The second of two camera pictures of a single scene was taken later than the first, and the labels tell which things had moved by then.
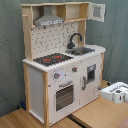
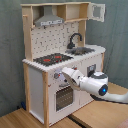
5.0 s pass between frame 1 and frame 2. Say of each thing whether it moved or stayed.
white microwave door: stayed
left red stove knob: stayed
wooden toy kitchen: stayed
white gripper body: moved
